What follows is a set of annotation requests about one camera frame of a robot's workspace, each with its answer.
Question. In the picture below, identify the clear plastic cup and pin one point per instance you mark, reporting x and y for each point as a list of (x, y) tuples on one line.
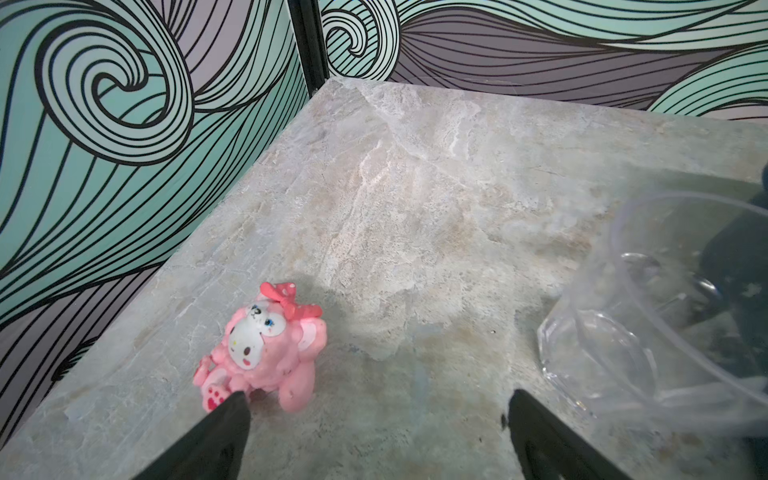
[(664, 325)]

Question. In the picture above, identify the pink plush toy figure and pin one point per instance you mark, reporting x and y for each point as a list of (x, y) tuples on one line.
[(271, 345)]

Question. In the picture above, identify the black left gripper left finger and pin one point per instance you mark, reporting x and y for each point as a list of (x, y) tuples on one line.
[(212, 449)]

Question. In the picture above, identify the black corner frame post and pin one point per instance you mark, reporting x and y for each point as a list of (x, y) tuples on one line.
[(307, 27)]

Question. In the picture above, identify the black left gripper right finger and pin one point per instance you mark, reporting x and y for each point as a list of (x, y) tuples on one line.
[(547, 448)]

